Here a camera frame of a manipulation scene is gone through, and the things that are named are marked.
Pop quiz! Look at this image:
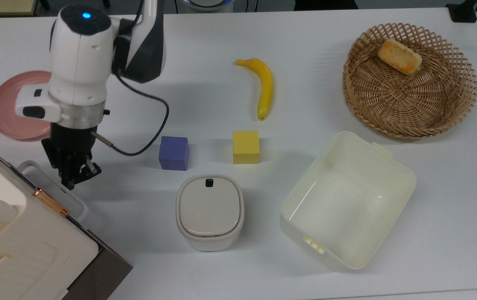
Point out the small white lidded bin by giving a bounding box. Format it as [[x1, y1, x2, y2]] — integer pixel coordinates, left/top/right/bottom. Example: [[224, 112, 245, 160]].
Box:
[[176, 174, 245, 252]]

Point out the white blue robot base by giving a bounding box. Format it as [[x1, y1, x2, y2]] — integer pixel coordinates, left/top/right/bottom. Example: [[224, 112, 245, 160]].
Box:
[[179, 0, 234, 12]]

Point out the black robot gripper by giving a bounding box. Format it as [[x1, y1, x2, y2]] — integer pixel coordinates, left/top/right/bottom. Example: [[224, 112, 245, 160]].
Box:
[[41, 123, 102, 191]]

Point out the golden bread loaf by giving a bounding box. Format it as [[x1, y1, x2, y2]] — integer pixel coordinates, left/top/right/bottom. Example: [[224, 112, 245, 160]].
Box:
[[377, 39, 423, 76]]

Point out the yellow banana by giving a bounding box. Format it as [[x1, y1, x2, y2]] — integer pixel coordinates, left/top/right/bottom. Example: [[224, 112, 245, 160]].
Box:
[[235, 58, 274, 121]]

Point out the copper latch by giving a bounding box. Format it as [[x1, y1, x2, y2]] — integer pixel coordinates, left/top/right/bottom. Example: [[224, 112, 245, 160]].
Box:
[[32, 187, 71, 218]]

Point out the black stand base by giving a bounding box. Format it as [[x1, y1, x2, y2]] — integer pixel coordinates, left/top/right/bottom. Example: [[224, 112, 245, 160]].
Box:
[[446, 0, 477, 23]]

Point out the cream plastic box with handle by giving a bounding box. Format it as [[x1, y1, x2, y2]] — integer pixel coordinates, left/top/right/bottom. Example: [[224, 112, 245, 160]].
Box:
[[0, 135, 99, 300]]

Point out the purple foam cube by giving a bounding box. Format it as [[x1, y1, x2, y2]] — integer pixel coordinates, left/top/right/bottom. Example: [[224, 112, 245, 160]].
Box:
[[158, 136, 190, 171]]

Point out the brown drawer cabinet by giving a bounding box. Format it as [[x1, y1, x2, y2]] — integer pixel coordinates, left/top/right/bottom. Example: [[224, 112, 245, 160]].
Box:
[[63, 246, 133, 300]]

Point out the wooden drawer with white handle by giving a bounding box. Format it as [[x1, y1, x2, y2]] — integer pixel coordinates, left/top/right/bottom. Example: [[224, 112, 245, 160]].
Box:
[[0, 160, 102, 250]]

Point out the woven wicker basket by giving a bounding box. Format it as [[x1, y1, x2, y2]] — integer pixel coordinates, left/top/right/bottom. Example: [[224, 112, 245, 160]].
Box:
[[342, 23, 477, 140]]

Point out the pink plate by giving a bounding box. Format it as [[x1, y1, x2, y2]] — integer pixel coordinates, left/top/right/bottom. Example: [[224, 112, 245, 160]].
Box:
[[0, 70, 53, 142]]

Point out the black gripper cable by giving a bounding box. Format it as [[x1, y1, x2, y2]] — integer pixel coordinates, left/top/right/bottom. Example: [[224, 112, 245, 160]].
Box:
[[90, 72, 171, 157]]

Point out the yellow foam cube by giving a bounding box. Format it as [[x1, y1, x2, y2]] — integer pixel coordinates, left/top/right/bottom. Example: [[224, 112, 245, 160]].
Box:
[[233, 130, 261, 165]]

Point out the wooden side desk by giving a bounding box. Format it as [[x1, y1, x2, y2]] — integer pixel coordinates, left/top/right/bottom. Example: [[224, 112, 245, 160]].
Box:
[[0, 0, 41, 17]]

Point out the cream plastic open container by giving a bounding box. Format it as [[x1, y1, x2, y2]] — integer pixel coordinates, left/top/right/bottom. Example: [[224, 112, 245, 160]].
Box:
[[280, 131, 417, 270]]

